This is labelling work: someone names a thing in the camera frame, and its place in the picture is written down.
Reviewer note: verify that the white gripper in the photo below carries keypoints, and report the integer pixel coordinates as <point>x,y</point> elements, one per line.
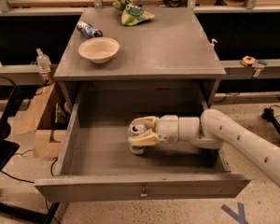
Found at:
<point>168,128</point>

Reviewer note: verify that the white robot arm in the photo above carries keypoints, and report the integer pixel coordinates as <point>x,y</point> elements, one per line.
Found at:
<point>211,130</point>

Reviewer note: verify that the grey open top drawer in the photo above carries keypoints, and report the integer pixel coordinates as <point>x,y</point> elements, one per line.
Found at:
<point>96,164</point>

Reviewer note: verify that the beige bowl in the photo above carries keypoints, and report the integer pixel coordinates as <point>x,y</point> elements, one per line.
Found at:
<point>99,49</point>

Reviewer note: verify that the cardboard box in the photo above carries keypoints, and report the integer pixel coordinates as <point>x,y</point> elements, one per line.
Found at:
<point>39,119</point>

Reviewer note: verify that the green chip bag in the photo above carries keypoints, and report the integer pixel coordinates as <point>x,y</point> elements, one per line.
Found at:
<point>131,14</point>

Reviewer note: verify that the blue plastic bottle lying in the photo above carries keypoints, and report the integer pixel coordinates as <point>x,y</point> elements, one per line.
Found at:
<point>88,31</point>

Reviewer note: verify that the black tripod stand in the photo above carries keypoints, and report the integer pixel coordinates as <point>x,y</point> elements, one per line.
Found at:
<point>268,114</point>

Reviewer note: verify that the clear sanitizer bottle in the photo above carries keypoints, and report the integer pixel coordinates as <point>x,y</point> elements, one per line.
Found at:
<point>43,60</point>

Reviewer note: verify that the black chair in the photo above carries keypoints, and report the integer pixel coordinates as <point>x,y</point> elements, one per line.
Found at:
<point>7,150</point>

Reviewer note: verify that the metal drawer handle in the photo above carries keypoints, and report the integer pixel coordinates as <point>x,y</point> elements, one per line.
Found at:
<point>143,193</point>

